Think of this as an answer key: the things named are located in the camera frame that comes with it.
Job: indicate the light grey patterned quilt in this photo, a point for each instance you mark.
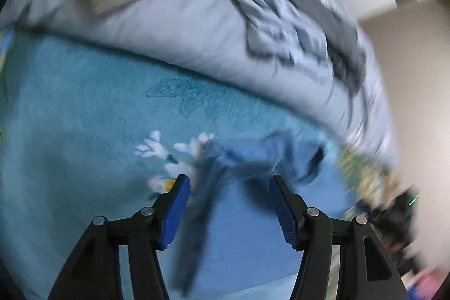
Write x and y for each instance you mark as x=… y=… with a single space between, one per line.
x=190 y=22

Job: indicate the pink object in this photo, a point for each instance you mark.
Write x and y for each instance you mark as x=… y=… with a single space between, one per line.
x=427 y=284

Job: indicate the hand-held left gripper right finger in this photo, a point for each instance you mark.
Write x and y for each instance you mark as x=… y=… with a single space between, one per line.
x=285 y=217

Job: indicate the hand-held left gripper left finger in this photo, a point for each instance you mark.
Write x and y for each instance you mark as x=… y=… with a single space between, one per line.
x=175 y=215

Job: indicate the teal floral blanket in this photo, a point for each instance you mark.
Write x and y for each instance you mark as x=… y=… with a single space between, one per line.
x=88 y=117

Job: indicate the blue garment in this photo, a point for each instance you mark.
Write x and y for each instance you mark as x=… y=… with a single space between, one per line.
x=242 y=215

